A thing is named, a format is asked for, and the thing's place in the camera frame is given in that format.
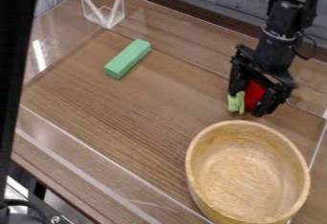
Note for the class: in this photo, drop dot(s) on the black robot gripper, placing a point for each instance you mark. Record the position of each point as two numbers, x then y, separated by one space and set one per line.
246 68

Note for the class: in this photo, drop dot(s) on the black foreground frame post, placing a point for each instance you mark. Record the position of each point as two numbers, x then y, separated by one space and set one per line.
16 19

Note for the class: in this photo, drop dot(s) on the black metal equipment base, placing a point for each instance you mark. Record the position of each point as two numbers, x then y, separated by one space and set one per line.
27 208

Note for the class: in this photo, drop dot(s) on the clear acrylic tray walls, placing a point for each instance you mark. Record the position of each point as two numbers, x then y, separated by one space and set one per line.
103 139

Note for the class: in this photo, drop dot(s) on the red plush strawberry toy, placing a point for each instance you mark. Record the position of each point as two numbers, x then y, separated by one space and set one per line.
245 100

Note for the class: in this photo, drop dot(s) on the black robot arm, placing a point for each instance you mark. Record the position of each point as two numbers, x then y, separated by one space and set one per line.
259 83

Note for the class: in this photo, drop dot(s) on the green rectangular block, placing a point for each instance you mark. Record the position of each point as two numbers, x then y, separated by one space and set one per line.
123 62

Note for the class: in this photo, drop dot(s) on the light wooden bowl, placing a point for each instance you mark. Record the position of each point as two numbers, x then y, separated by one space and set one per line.
247 174

